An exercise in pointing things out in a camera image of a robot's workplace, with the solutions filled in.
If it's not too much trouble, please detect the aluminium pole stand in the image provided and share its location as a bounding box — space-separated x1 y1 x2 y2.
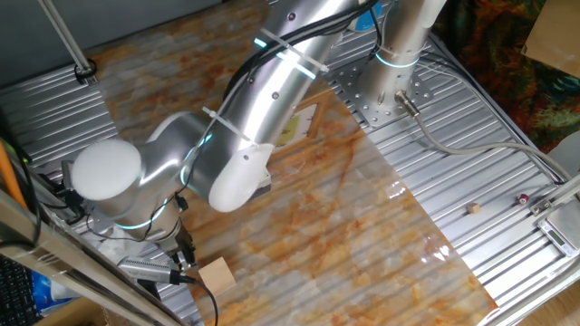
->
36 0 99 87

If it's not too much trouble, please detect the large aluminium beam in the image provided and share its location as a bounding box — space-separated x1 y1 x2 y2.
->
0 189 182 326

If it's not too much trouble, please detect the thick grey cable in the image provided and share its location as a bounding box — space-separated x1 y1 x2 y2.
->
394 89 573 182

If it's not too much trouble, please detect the black keyboard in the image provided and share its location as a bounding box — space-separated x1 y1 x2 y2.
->
0 255 42 326

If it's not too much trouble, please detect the orange rod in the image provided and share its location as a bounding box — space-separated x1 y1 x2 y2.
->
0 142 26 209

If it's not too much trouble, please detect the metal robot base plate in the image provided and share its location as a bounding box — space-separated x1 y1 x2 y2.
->
333 58 435 129

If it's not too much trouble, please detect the colourful patterned cloth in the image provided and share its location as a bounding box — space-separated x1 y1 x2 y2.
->
432 0 580 155

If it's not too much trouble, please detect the black braided cable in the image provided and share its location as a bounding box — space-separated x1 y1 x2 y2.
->
369 8 384 55

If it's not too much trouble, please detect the blue white device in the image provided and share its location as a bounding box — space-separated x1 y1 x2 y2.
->
353 2 384 33

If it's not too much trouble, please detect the grey round object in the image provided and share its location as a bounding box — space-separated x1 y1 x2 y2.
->
546 130 580 182

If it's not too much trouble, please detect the wooden picture frame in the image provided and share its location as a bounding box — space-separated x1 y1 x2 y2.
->
271 86 335 153

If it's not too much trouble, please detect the white crumpled tissue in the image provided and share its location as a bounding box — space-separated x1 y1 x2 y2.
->
92 235 132 259

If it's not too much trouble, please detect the large light wooden cube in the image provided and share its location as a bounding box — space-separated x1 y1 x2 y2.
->
198 256 237 299

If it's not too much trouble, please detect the brown cardboard sheet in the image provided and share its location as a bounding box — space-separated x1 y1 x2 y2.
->
520 0 580 81

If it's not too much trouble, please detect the small silver camera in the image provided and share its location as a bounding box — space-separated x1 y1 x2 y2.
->
61 159 76 191

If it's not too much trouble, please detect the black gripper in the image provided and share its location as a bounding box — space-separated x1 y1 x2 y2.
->
156 224 199 273

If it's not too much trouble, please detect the black camera cable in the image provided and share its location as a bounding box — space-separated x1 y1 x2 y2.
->
180 275 219 326

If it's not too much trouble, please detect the digital scale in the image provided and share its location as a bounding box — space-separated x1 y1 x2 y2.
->
536 198 580 258

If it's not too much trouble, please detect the marble pattern mat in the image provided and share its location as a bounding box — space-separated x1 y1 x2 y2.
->
88 0 498 326

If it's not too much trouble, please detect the blue tissue pack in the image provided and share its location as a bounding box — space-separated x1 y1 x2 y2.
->
31 271 82 316

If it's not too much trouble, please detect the silver cylindrical camera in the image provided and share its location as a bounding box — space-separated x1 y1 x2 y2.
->
116 255 185 286

